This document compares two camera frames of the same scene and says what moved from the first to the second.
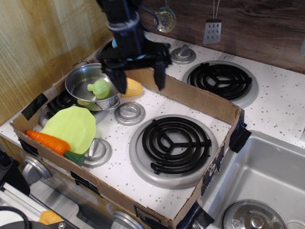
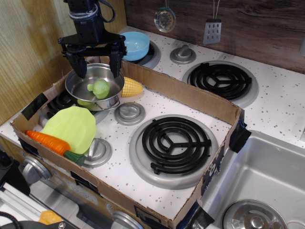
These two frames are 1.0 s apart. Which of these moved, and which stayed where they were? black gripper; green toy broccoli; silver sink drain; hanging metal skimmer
Moved: black gripper
Stayed: hanging metal skimmer; silver sink drain; green toy broccoli
